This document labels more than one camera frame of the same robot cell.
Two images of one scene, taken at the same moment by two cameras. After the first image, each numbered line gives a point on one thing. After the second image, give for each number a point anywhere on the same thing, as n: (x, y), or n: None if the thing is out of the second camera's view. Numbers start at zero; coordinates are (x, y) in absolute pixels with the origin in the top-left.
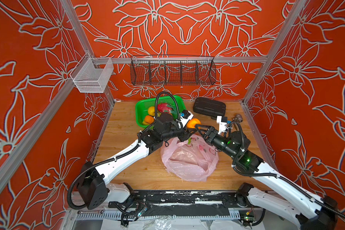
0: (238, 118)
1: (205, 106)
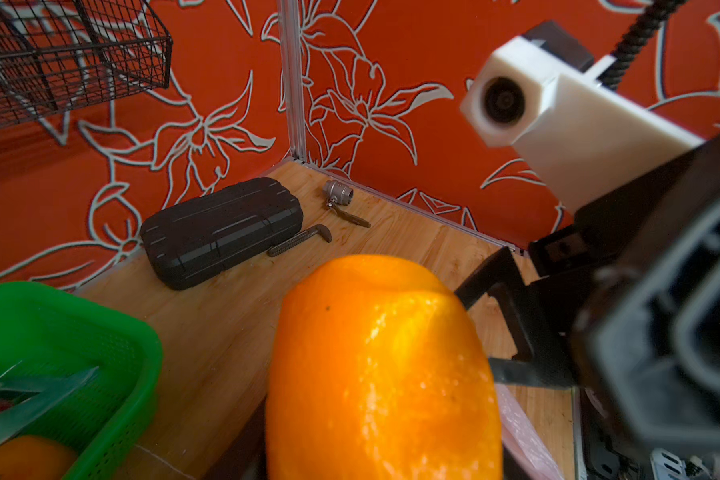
0: (338, 194)
1: (186, 243)
